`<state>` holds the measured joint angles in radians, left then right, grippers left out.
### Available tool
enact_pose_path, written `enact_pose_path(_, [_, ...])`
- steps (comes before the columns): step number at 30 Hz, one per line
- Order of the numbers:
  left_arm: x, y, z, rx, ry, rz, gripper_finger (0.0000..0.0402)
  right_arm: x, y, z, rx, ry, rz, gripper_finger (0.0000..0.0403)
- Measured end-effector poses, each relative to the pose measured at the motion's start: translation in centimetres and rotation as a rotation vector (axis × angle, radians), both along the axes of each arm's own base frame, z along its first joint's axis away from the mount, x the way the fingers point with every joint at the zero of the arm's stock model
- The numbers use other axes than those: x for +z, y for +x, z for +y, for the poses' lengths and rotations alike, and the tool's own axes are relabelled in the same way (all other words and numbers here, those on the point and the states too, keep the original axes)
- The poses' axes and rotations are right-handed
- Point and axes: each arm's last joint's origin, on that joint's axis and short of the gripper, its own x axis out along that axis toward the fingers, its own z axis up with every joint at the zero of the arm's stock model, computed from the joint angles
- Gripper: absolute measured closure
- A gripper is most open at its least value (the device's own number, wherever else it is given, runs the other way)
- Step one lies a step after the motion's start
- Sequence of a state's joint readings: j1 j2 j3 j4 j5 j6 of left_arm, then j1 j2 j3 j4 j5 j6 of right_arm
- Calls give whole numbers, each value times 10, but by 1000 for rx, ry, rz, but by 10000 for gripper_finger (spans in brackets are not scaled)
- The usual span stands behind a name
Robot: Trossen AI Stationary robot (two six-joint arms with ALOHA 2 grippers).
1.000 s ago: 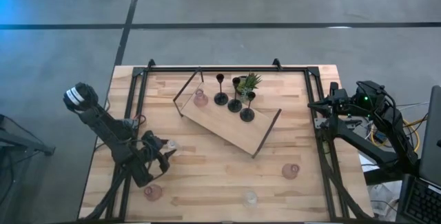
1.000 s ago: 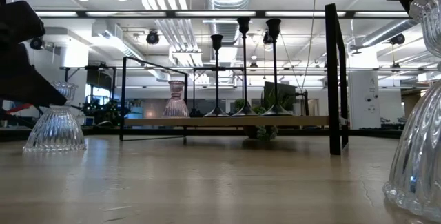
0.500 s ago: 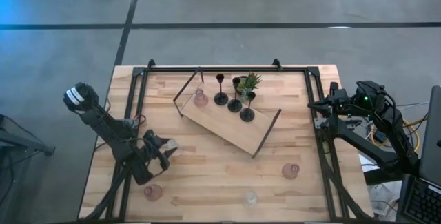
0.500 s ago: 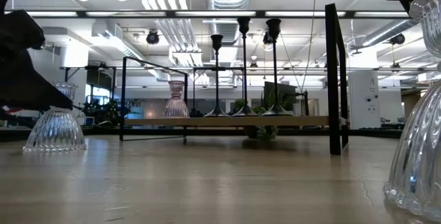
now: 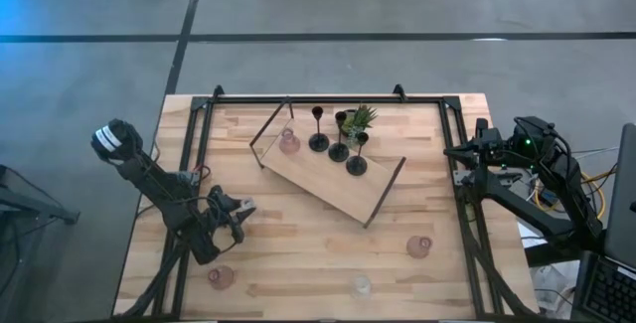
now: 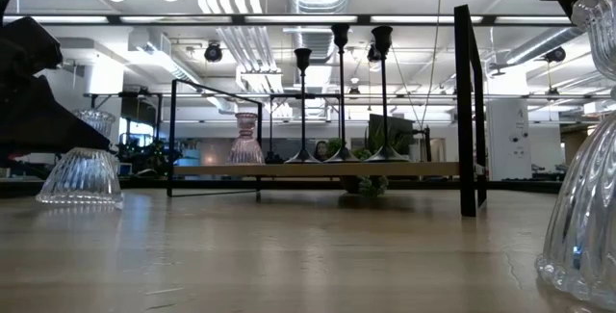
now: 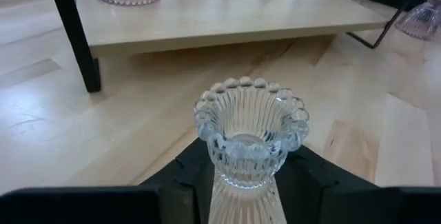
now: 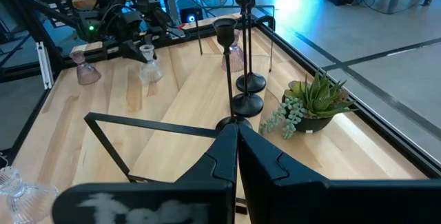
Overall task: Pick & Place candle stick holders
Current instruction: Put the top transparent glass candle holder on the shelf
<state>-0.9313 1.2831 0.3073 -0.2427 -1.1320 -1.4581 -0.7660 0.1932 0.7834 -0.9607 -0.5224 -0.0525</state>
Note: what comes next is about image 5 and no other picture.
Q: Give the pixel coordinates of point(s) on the wooden shelf with black frame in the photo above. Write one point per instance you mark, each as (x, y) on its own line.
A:
(328, 179)

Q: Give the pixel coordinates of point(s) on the grey metal bracket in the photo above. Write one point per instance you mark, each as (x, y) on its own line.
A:
(461, 179)

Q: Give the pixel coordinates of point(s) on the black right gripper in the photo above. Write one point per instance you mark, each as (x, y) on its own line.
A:
(492, 151)

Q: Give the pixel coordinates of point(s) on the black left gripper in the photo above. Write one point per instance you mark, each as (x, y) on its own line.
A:
(221, 211)

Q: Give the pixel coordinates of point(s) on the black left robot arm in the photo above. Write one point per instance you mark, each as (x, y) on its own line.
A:
(149, 179)

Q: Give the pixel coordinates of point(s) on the black power brick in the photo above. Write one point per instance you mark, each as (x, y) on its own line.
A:
(546, 197)

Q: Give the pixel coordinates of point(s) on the black aluminium table frame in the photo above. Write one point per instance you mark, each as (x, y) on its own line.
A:
(348, 100)

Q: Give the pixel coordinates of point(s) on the grey laptop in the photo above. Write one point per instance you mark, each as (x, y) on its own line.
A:
(623, 194)

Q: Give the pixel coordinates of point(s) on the black metal candlestick holder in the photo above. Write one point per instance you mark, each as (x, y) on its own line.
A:
(357, 166)
(318, 143)
(338, 153)

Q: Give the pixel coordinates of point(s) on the dark side table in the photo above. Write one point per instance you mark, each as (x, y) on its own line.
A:
(45, 209)

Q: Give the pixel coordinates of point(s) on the white paper sheet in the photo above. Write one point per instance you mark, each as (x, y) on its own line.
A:
(529, 239)

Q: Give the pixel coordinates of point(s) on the pink glass candle holder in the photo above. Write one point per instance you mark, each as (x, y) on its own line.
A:
(419, 248)
(221, 278)
(289, 144)

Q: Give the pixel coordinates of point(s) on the clear plastic bag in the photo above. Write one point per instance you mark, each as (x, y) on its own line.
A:
(551, 283)

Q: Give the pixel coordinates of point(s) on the potted artificial succulent plant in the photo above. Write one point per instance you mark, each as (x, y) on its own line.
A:
(363, 116)

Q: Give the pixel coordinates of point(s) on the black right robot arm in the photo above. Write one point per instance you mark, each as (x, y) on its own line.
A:
(522, 209)

